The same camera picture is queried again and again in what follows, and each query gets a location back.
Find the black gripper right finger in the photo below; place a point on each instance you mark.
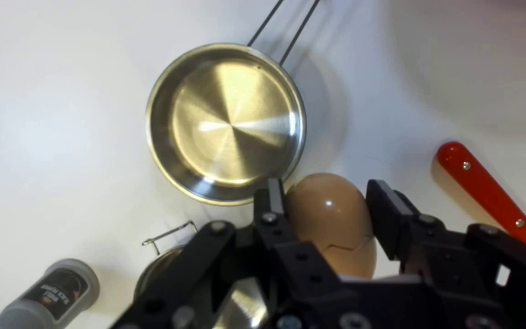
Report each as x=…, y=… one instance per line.
x=397, y=223

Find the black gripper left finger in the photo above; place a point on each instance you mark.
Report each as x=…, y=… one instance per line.
x=269, y=211

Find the brown egg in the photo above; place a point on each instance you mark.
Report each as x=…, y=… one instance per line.
x=331, y=213

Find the small silver pot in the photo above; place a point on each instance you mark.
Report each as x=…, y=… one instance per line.
x=216, y=280

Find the grey cylindrical shaker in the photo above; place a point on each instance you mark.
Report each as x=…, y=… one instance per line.
x=67, y=289

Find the red handled utensil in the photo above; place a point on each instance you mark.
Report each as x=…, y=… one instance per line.
x=472, y=176

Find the silver pan with wire handle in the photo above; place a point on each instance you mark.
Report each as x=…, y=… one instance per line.
x=224, y=119

